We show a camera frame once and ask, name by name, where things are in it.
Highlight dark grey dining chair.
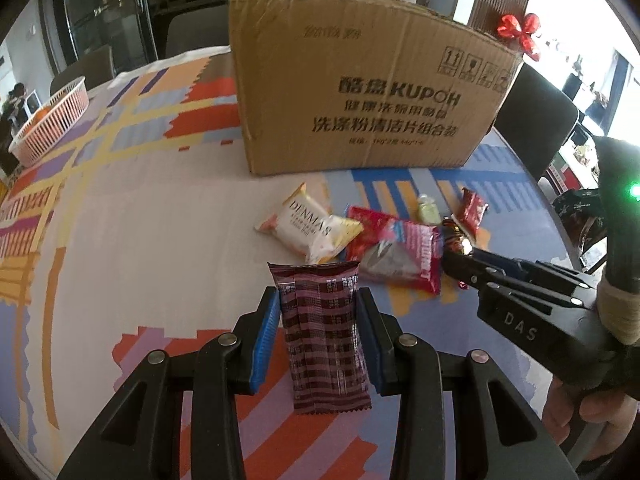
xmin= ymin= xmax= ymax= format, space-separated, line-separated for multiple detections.
xmin=492 ymin=62 xmax=581 ymax=181

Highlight white snack packet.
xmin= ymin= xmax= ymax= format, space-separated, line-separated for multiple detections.
xmin=254 ymin=182 xmax=364 ymax=264

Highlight white plastic basket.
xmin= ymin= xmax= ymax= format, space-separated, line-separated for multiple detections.
xmin=9 ymin=76 xmax=90 ymax=166

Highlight black framed glass sliding doors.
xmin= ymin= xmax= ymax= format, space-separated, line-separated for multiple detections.
xmin=37 ymin=0 xmax=271 ymax=77

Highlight brown cardboard box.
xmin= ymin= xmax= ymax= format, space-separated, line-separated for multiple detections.
xmin=228 ymin=0 xmax=523 ymax=177

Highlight black backpack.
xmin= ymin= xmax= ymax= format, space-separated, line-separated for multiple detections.
xmin=552 ymin=189 xmax=608 ymax=241

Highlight small dark red snack packet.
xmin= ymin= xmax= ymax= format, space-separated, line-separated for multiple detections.
xmin=452 ymin=187 xmax=488 ymax=236

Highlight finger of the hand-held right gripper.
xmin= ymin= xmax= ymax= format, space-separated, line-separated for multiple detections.
xmin=472 ymin=249 xmax=598 ymax=291
xmin=444 ymin=255 xmax=583 ymax=308

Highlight colourful patterned table mat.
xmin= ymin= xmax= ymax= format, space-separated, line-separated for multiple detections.
xmin=0 ymin=52 xmax=571 ymax=461

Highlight person's right hand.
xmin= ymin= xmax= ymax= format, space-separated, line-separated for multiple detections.
xmin=542 ymin=377 xmax=638 ymax=443

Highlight small yellow-green packet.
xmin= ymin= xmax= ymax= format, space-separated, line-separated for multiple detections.
xmin=417 ymin=194 xmax=443 ymax=226

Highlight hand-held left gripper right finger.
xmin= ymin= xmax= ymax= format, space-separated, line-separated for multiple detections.
xmin=354 ymin=287 xmax=568 ymax=480

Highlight red foil balloon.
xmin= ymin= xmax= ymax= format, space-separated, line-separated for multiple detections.
xmin=496 ymin=12 xmax=542 ymax=63

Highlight maroon striped snack packet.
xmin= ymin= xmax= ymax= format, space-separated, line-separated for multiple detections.
xmin=267 ymin=260 xmax=373 ymax=415

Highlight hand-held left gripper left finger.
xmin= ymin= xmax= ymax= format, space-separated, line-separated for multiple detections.
xmin=56 ymin=286 xmax=282 ymax=480

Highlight magenta snack packet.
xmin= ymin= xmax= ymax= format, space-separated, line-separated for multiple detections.
xmin=360 ymin=222 xmax=445 ymax=295

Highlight dark foil candy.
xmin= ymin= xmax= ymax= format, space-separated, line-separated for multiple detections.
xmin=442 ymin=217 xmax=476 ymax=257

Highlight dark stuffed toy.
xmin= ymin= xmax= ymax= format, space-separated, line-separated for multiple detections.
xmin=0 ymin=82 xmax=28 ymax=126

